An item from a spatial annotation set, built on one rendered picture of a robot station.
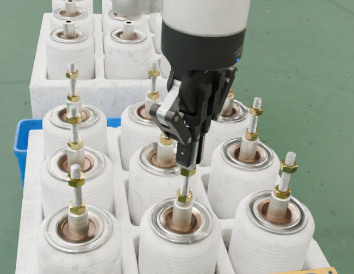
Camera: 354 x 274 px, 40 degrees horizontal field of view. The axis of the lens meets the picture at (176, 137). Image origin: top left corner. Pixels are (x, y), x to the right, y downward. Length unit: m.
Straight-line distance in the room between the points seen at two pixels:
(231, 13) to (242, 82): 1.03
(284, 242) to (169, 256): 0.13
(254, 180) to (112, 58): 0.46
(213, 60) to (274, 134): 0.81
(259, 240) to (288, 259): 0.04
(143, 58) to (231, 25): 0.60
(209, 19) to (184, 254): 0.27
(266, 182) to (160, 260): 0.20
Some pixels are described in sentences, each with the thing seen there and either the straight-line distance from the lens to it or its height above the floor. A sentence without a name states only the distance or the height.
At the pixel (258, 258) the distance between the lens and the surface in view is 0.61.
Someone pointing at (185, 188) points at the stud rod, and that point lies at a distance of 0.54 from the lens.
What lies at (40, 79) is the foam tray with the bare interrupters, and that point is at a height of 0.18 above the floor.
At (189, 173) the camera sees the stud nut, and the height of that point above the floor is 0.33.
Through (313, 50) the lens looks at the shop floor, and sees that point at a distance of 1.73.
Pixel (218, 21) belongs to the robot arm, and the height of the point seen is 0.51.
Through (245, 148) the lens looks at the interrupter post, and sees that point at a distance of 0.68.
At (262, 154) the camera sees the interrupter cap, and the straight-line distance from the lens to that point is 0.70.
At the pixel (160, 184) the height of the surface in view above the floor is 0.25.
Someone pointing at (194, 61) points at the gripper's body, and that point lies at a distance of 0.42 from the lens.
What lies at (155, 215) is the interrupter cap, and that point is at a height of 0.25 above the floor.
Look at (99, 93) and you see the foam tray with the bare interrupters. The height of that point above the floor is 0.16.
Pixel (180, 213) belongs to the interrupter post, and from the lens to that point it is 0.56.
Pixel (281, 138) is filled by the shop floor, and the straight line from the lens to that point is 1.21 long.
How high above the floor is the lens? 0.65
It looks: 34 degrees down
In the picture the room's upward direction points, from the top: 5 degrees clockwise
